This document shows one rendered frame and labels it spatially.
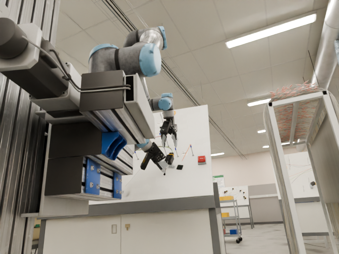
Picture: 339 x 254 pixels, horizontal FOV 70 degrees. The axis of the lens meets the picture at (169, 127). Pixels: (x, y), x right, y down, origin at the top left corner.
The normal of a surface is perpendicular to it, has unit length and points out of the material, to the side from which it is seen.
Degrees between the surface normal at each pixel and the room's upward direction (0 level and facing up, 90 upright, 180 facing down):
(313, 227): 90
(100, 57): 90
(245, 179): 90
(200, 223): 90
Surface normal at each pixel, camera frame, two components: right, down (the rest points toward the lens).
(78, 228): -0.25, -0.31
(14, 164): 1.00, -0.08
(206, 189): -0.24, -0.80
